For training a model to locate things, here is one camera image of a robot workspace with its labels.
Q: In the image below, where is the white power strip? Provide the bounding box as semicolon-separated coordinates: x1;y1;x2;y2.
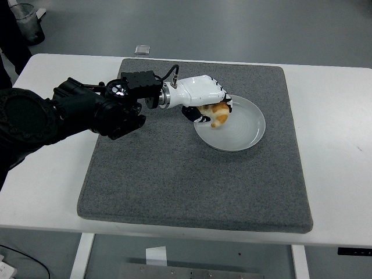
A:
0;254;17;279

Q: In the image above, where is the person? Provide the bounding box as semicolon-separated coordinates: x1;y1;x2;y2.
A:
0;0;33;90

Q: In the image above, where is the grey felt mat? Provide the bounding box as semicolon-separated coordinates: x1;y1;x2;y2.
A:
77;58;314;234

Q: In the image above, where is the pale grey round plate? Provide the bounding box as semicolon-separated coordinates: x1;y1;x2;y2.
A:
192;94;267;152

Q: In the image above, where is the small clear square tile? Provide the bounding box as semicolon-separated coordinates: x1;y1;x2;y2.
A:
134;44;152;56

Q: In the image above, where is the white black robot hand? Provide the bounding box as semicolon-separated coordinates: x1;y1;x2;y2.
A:
169;74;234;124

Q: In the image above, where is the golden croissant bread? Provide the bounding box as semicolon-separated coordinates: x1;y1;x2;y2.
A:
197;101;231;129

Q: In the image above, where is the black table control panel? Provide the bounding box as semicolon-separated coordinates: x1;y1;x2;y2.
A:
337;247;372;257

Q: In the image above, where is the black floor cable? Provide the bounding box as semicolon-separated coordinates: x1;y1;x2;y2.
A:
0;244;51;279

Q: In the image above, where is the white table leg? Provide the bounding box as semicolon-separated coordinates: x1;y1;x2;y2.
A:
291;245;310;279
69;233;95;279

